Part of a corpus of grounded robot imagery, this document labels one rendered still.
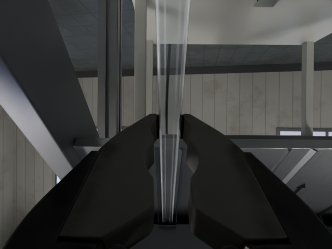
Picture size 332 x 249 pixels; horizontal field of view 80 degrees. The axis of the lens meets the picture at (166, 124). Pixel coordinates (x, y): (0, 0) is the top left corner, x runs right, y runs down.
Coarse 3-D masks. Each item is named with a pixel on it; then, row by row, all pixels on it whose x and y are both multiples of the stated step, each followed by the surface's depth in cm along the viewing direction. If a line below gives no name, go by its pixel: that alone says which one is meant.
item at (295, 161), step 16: (80, 144) 17; (96, 144) 17; (240, 144) 17; (256, 144) 17; (272, 144) 17; (288, 144) 17; (304, 144) 17; (320, 144) 17; (272, 160) 18; (288, 160) 18; (304, 160) 18; (320, 160) 18; (160, 176) 20; (176, 176) 20; (288, 176) 20; (304, 176) 20; (320, 176) 20; (160, 192) 23; (176, 192) 22; (304, 192) 23; (320, 192) 22; (160, 208) 26; (176, 208) 26; (320, 208) 26
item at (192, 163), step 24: (192, 120) 11; (192, 144) 9; (216, 144) 9; (192, 168) 10; (216, 168) 8; (240, 168) 8; (192, 192) 7; (216, 192) 7; (240, 192) 7; (192, 216) 7; (216, 216) 6; (240, 216) 6; (264, 216) 6; (216, 240) 7; (240, 240) 6; (264, 240) 6
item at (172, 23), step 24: (168, 0) 8; (168, 24) 8; (168, 48) 9; (168, 72) 10; (168, 96) 11; (168, 120) 12; (168, 144) 14; (168, 168) 17; (168, 192) 20; (168, 216) 25
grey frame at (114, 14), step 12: (108, 0) 40; (120, 0) 42; (108, 12) 41; (120, 12) 42; (108, 24) 41; (120, 24) 42; (108, 36) 41; (120, 36) 42; (108, 48) 41; (120, 48) 42; (108, 60) 41; (120, 60) 42; (108, 72) 41; (120, 72) 42; (108, 84) 41; (120, 84) 42; (108, 96) 41; (120, 96) 42; (108, 108) 41; (120, 108) 42; (108, 120) 41; (120, 120) 42; (108, 132) 41
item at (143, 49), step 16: (144, 0) 53; (144, 16) 54; (144, 32) 54; (144, 48) 54; (304, 48) 82; (144, 64) 54; (304, 64) 82; (144, 80) 54; (304, 80) 81; (144, 96) 54; (304, 96) 81; (144, 112) 54; (304, 112) 81; (304, 128) 81
